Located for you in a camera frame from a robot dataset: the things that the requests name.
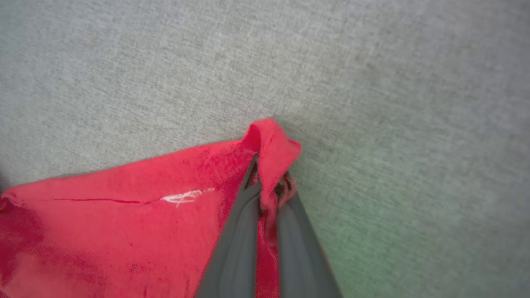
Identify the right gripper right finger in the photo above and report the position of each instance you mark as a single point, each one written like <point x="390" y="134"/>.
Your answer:
<point x="302" y="256"/>

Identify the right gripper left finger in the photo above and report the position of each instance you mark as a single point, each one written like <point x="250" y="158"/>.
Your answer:
<point x="236" y="248"/>

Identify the red printed garment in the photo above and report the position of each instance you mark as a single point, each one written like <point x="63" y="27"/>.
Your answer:
<point x="116" y="231"/>

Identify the grey fabric sofa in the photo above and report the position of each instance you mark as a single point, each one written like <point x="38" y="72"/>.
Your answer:
<point x="372" y="82"/>

